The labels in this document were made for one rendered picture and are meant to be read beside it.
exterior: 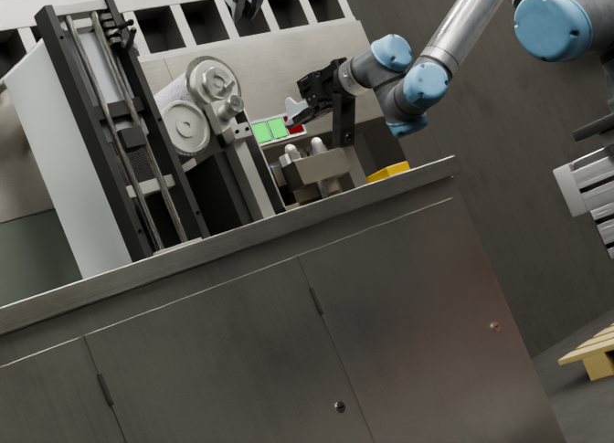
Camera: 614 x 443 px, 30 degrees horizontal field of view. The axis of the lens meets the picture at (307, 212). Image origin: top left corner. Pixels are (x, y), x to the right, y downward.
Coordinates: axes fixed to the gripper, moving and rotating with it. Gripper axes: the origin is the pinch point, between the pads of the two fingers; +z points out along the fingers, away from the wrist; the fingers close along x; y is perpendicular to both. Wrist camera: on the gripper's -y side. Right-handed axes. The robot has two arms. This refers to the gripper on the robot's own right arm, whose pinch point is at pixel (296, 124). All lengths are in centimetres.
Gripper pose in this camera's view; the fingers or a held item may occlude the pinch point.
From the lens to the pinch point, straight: 249.7
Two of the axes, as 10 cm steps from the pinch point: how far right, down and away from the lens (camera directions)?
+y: -3.8, -9.2, 0.7
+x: -7.0, 2.4, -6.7
